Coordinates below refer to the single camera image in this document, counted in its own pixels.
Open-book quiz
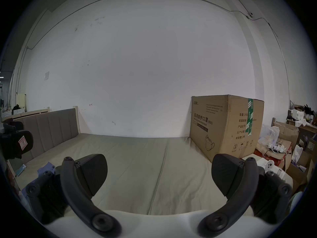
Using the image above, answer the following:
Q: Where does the large brown cardboard carton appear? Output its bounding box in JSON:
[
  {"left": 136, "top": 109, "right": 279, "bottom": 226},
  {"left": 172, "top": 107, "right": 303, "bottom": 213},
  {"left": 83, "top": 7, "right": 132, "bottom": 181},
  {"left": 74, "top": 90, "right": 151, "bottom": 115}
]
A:
[{"left": 189, "top": 94, "right": 265, "bottom": 159}]

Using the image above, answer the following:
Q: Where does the bed with beige sheet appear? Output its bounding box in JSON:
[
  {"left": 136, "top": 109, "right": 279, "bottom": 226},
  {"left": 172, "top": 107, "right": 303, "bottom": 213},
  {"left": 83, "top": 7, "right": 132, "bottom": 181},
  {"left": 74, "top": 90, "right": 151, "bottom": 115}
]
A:
[{"left": 7, "top": 133, "right": 294, "bottom": 216}]

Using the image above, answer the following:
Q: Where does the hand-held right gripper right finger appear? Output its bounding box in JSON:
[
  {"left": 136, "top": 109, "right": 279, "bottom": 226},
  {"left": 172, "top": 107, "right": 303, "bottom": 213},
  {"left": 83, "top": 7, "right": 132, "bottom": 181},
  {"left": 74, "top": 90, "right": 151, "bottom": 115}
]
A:
[{"left": 197, "top": 154, "right": 293, "bottom": 238}]

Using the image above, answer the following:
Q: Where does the blue garment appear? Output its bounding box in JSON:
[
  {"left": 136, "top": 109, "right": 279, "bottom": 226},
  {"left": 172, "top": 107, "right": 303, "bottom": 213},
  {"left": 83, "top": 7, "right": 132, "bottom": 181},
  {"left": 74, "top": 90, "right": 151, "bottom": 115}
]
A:
[{"left": 21, "top": 161, "right": 56, "bottom": 208}]

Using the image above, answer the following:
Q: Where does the grey padded headboard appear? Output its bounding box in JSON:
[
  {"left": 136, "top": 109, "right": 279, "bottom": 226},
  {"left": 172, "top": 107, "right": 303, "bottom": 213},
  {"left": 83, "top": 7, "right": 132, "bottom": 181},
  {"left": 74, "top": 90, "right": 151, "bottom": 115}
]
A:
[{"left": 1, "top": 108, "right": 80, "bottom": 164}]

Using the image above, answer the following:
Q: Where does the pile of cartons and bags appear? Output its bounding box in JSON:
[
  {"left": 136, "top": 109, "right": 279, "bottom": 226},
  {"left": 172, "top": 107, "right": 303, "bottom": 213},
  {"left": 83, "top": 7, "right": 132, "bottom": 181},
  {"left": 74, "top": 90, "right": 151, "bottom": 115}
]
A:
[{"left": 255, "top": 103, "right": 317, "bottom": 194}]

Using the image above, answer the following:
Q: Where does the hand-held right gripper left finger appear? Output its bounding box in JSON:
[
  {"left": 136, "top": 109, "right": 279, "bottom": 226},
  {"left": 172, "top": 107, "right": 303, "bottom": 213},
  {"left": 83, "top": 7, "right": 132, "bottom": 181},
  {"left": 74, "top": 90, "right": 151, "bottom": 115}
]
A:
[{"left": 26, "top": 154, "right": 122, "bottom": 238}]

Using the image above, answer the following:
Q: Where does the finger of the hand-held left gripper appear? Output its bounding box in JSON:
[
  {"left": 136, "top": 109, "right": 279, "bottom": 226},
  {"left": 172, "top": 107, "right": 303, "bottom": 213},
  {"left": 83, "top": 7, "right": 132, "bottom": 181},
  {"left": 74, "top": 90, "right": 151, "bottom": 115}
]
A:
[
  {"left": 2, "top": 121, "right": 24, "bottom": 133},
  {"left": 0, "top": 130, "right": 34, "bottom": 159}
]

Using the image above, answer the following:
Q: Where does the white box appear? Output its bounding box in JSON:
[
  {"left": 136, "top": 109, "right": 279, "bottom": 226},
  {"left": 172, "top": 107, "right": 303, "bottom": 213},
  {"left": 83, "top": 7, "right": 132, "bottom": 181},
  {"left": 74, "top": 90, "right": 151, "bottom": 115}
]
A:
[{"left": 241, "top": 154, "right": 286, "bottom": 180}]

